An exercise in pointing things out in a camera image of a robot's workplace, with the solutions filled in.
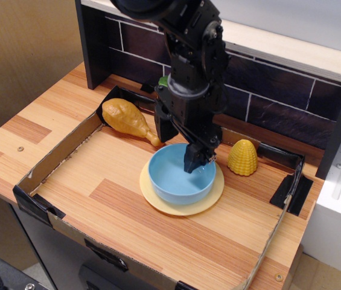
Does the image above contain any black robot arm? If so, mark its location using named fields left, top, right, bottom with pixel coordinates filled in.
left=113, top=1, right=230, bottom=173

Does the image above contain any black shelf post left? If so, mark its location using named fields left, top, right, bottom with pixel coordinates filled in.
left=75, top=1, right=112, bottom=89

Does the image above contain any light blue bowl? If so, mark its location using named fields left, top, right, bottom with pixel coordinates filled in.
left=148, top=143, right=217, bottom=205

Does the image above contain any toy chicken drumstick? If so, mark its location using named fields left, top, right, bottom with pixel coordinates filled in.
left=101, top=98, right=164, bottom=147

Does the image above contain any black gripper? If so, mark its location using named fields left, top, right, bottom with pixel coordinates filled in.
left=155, top=85, right=222, bottom=173

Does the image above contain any pale yellow plate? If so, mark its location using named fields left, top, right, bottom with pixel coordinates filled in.
left=139, top=161, right=225, bottom=216

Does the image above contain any cardboard tray border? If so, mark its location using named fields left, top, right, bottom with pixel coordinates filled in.
left=12, top=85, right=316, bottom=290

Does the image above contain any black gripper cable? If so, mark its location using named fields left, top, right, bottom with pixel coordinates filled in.
left=209, top=78, right=230, bottom=115

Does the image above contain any yellow toy corn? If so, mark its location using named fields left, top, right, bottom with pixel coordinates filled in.
left=227, top=139, right=258, bottom=176

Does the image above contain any orange toy carrot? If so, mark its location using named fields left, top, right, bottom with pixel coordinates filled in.
left=158, top=76, right=168, bottom=88

